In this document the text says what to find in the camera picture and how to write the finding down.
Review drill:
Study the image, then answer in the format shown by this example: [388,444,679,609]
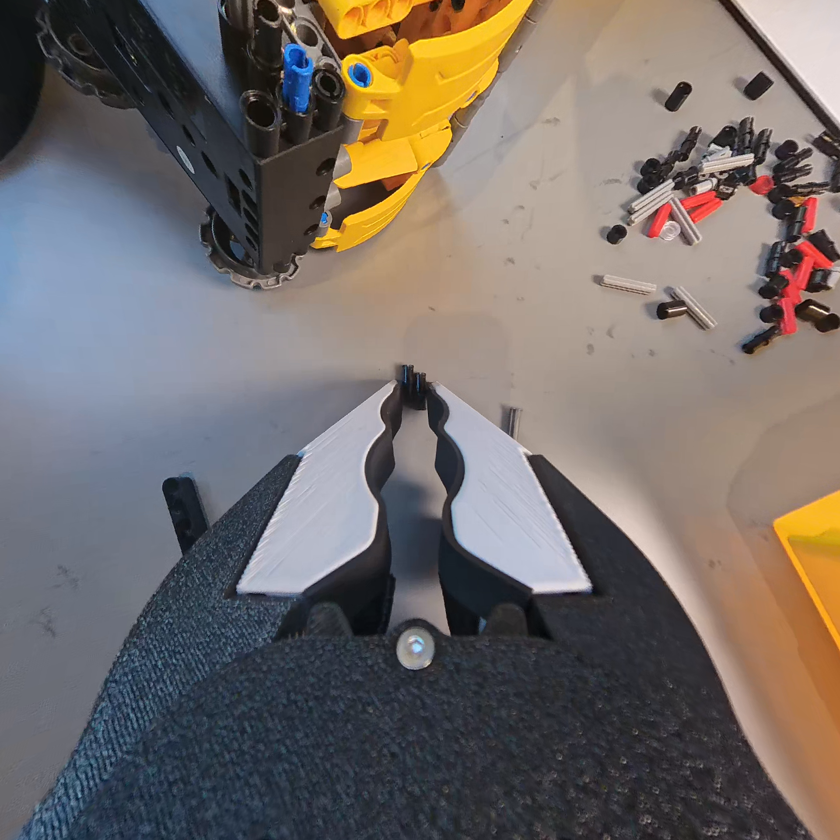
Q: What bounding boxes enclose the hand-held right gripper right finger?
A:
[423,381,592,598]

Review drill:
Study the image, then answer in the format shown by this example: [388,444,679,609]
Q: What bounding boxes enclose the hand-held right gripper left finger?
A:
[237,381,403,598]

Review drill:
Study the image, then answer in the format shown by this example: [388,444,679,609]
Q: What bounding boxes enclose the long black toy beam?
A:
[162,477,211,553]

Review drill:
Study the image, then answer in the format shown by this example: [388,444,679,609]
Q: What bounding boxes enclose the black joined connector pins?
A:
[397,365,429,412]

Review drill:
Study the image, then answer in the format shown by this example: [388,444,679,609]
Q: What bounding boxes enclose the small red black parts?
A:
[602,79,840,357]

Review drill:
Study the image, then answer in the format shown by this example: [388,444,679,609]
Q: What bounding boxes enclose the yellow toy block robot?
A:
[36,0,539,290]

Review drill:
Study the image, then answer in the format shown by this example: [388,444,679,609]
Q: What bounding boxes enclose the grey desk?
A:
[0,0,840,840]

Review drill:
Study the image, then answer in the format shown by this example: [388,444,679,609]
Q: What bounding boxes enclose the yellow plastic bin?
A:
[772,490,840,657]

